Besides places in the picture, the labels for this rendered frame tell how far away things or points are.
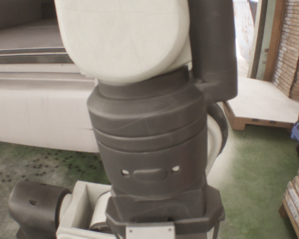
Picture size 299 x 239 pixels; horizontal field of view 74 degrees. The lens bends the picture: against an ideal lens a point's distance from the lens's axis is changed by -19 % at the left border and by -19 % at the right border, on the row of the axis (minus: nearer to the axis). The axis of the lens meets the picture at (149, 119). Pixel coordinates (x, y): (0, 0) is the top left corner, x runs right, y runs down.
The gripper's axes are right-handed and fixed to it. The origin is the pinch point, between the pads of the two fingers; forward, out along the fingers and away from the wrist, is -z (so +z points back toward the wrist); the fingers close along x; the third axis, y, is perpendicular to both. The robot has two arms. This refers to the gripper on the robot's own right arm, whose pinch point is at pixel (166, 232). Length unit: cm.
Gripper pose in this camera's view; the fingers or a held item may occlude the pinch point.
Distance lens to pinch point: 28.9
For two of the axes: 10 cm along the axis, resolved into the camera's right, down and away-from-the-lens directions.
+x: 9.9, -0.9, -1.1
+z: -1.3, -8.8, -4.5
